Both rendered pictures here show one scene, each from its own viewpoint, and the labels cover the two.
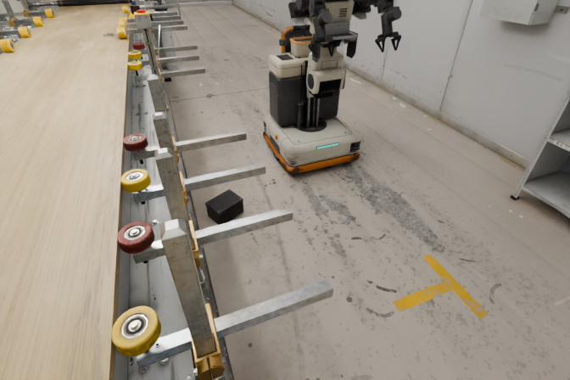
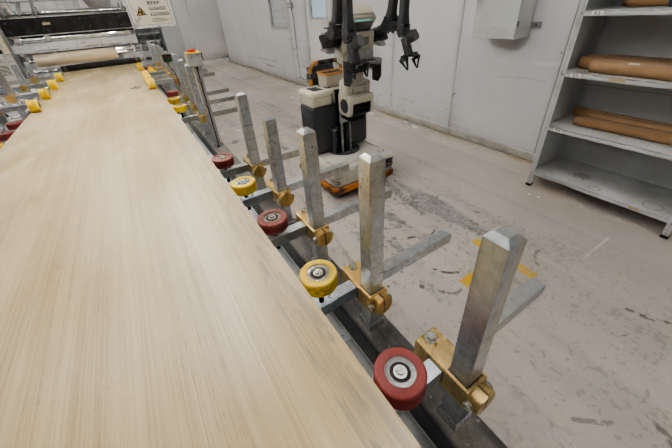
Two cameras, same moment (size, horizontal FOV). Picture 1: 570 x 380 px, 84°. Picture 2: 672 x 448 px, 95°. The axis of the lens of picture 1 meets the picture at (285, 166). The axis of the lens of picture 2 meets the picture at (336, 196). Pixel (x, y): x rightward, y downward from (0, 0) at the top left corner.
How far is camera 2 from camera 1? 0.35 m
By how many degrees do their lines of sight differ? 8
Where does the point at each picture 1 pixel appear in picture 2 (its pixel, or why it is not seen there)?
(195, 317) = (376, 248)
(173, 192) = (313, 167)
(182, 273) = (376, 199)
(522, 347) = (571, 292)
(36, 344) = (239, 301)
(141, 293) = not seen: hidden behind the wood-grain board
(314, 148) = (354, 167)
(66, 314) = (250, 278)
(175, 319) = not seen: hidden behind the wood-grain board
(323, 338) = (410, 321)
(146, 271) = not seen: hidden behind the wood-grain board
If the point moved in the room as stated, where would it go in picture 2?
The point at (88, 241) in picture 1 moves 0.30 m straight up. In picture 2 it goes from (233, 230) to (198, 116)
